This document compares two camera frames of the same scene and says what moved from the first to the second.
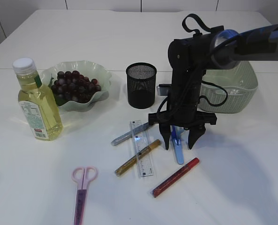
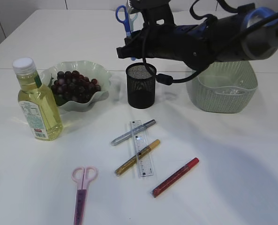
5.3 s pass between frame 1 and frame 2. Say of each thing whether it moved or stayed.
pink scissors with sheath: stayed
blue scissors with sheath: moved
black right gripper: moved
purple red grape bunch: stayed
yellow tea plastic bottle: stayed
